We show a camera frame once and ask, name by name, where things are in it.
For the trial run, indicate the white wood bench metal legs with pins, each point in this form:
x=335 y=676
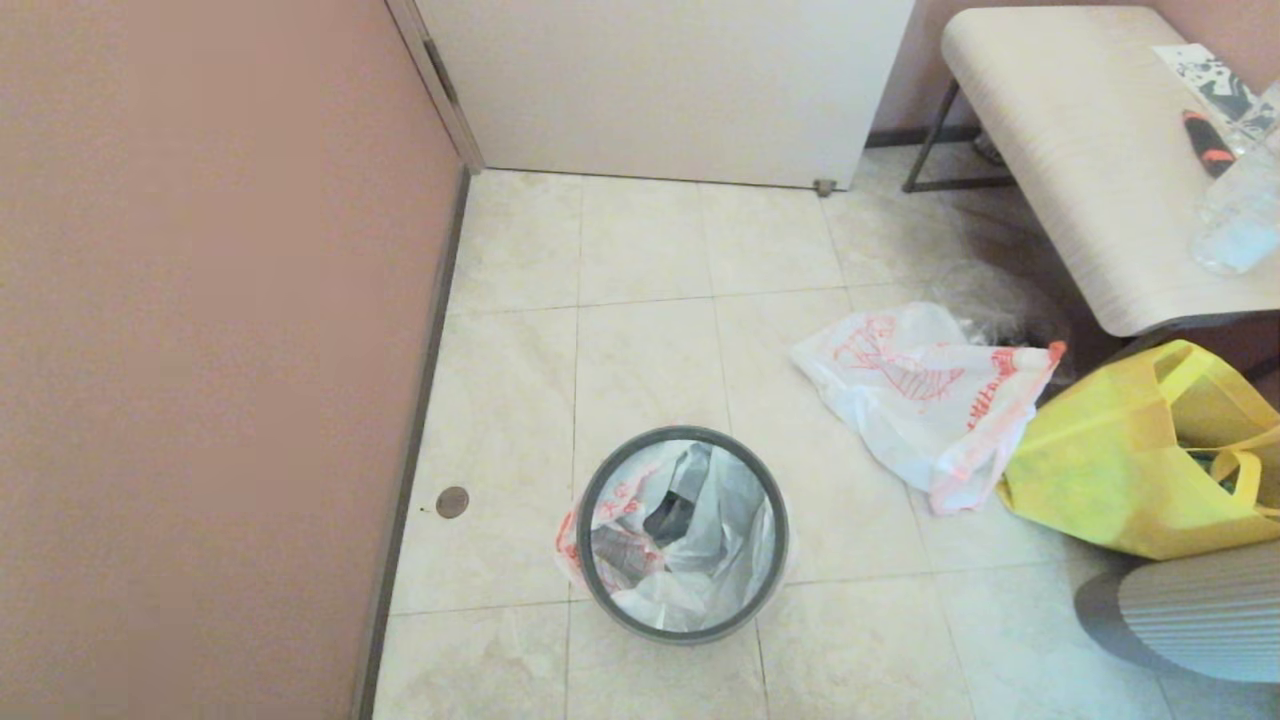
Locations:
x=1080 y=150

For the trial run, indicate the black round trash bin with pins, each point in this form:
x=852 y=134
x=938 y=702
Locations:
x=668 y=515

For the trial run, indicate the white door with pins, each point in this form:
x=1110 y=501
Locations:
x=650 y=80

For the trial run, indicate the yellow fabric bag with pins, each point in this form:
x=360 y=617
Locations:
x=1110 y=460

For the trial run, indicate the clear water bottle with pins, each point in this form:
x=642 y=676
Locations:
x=1240 y=220

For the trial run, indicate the round grey floor plug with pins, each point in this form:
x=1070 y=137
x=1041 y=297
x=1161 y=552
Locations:
x=452 y=502

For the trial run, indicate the used white red plastic bag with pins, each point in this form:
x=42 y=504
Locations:
x=900 y=400

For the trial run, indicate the black white printed paper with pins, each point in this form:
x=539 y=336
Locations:
x=1215 y=78

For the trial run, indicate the grey door frame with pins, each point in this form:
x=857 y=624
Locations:
x=440 y=75

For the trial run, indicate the clear plastic bag dark contents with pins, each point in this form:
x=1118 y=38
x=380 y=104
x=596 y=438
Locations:
x=1010 y=300

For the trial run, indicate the white red-print plastic bag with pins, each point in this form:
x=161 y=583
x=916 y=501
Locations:
x=700 y=560

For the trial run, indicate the orange black hand tool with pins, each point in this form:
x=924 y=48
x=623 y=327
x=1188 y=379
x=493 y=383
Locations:
x=1210 y=145

